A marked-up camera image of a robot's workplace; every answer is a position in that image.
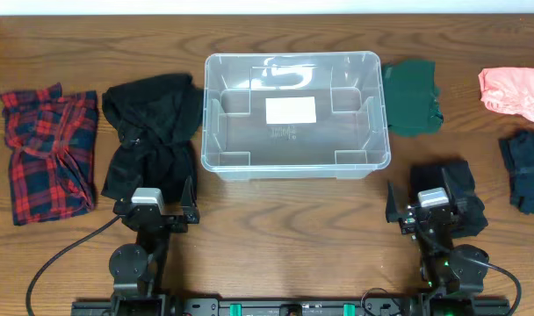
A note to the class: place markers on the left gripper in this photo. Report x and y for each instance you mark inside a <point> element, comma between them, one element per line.
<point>169,219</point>

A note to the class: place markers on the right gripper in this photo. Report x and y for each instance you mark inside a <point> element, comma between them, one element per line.
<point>408,222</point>

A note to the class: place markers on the black garment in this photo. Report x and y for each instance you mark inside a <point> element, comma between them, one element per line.
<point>155,119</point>
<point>456,178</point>

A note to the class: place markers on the dark green garment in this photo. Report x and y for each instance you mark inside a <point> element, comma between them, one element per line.
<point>411,97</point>

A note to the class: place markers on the red plaid flannel shirt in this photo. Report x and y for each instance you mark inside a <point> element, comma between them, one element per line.
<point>52,140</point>

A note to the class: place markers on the pink garment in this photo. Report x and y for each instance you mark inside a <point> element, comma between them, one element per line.
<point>508,91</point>

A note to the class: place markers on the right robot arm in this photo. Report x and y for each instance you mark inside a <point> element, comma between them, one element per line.
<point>454,270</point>

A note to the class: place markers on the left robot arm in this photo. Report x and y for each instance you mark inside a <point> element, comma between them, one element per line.
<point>137,267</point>

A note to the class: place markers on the clear plastic storage container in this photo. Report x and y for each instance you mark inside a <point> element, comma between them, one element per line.
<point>349,139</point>

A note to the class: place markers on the white label in container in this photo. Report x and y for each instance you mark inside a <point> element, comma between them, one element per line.
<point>290,110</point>

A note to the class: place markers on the folded black garment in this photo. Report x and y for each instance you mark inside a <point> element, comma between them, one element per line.
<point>456,178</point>

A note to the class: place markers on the dark navy garment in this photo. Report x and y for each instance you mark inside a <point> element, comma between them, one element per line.
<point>518,156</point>

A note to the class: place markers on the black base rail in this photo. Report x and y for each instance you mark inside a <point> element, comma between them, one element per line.
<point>371,305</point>

